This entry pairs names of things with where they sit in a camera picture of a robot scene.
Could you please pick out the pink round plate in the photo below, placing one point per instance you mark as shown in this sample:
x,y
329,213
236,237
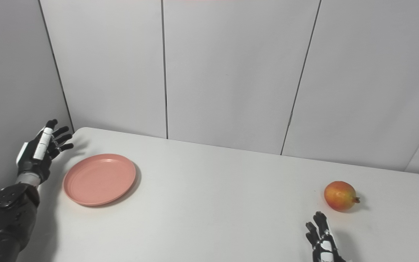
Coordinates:
x,y
99,179

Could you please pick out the red yellow pomegranate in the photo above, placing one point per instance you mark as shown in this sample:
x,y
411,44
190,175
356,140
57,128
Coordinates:
x,y
339,195

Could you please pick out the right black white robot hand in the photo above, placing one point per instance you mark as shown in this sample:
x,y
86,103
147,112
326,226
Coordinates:
x,y
324,243

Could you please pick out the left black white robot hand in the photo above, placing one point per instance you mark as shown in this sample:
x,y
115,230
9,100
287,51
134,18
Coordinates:
x,y
36,156

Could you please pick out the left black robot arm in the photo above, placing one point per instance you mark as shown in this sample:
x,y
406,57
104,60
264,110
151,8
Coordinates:
x,y
9,218

